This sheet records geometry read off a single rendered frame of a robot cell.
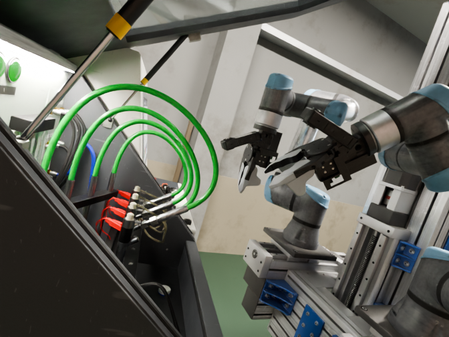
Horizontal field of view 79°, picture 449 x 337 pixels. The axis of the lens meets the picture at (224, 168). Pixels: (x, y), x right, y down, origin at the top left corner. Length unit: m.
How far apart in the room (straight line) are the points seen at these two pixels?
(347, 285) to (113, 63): 1.10
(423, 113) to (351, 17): 3.27
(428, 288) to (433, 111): 0.44
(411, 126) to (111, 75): 0.85
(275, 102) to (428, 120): 0.37
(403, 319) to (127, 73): 1.05
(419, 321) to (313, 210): 0.47
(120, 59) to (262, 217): 2.72
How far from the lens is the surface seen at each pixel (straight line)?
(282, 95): 0.81
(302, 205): 1.14
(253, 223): 3.37
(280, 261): 1.12
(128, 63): 1.02
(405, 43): 4.51
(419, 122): 0.61
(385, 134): 0.58
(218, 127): 2.62
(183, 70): 2.74
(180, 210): 0.69
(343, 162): 0.57
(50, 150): 0.69
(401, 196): 1.03
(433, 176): 0.64
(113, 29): 0.34
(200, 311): 0.76
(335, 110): 0.86
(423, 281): 0.87
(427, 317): 0.88
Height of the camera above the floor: 1.39
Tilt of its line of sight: 8 degrees down
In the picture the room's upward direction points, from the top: 17 degrees clockwise
